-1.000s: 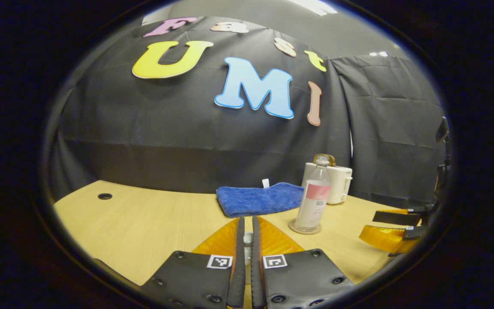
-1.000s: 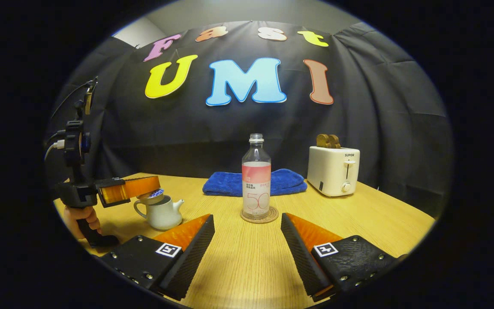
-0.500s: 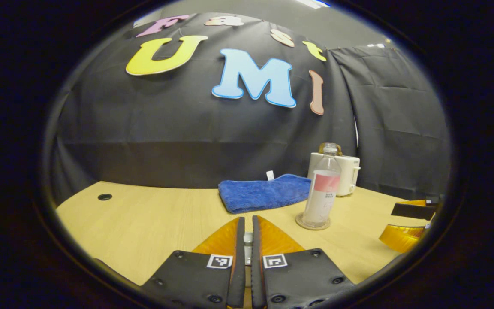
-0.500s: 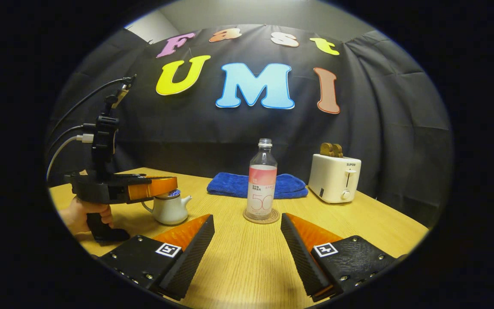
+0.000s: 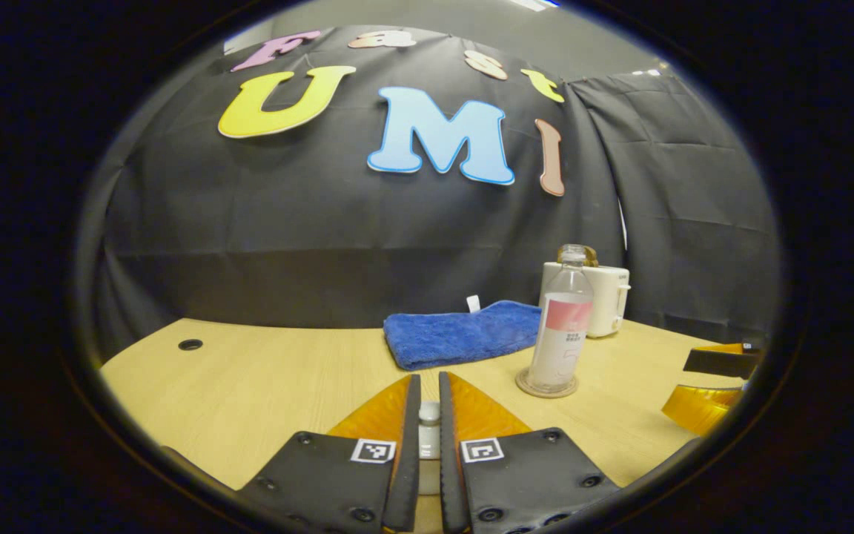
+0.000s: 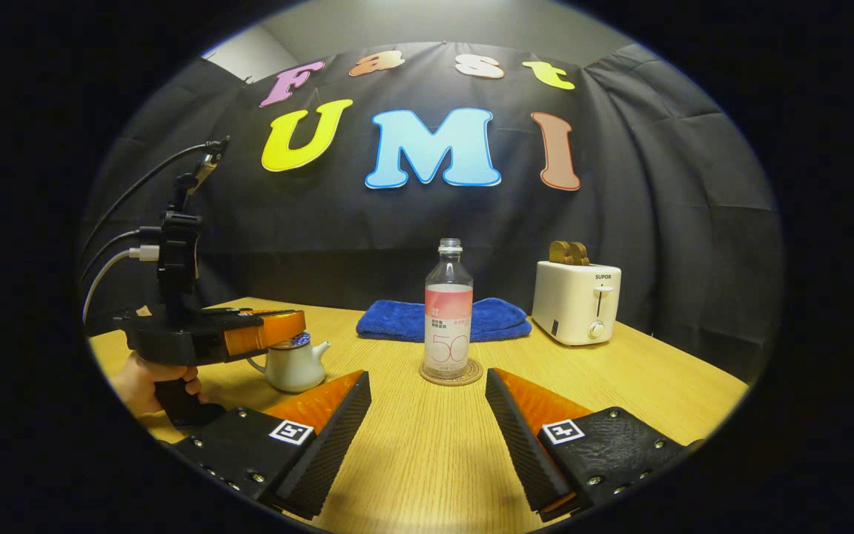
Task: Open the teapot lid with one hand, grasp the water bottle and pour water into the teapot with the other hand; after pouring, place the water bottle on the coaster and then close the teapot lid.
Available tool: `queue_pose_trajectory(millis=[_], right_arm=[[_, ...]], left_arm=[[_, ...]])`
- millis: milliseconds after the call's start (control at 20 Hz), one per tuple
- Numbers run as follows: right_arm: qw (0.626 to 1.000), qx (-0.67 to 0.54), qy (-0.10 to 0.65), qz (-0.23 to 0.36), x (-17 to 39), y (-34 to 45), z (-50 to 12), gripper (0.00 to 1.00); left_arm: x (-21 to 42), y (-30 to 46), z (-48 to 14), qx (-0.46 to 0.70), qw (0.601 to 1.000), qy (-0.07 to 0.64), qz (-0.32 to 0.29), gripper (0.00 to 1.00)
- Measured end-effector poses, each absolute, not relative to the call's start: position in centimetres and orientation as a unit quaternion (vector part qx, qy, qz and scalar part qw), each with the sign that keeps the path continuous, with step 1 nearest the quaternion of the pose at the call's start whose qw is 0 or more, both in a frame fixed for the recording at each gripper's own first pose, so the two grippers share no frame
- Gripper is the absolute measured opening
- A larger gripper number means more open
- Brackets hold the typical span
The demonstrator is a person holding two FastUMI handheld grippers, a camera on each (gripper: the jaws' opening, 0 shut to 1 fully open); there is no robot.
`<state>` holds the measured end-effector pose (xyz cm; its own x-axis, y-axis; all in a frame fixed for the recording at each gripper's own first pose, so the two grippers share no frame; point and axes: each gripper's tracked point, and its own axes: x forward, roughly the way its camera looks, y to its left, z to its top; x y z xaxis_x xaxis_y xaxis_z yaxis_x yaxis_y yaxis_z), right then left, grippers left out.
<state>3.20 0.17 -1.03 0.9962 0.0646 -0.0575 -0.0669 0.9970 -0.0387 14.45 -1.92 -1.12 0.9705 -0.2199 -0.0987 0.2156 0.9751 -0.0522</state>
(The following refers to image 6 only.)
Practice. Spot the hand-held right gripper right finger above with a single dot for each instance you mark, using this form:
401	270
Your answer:
520	437

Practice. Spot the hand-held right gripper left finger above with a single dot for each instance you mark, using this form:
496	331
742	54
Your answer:
336	437

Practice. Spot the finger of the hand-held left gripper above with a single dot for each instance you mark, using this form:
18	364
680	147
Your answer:
264	334
249	311

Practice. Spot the round wooden coaster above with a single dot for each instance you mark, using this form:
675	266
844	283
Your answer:
451	381

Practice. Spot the clear pink-label water bottle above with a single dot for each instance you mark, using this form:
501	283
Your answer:
448	319

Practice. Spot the blue towel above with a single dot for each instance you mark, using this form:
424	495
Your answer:
390	322

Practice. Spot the cream toaster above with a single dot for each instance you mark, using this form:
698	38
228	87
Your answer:
571	304

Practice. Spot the brown bread slice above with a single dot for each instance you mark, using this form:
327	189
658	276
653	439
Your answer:
580	254
559	252

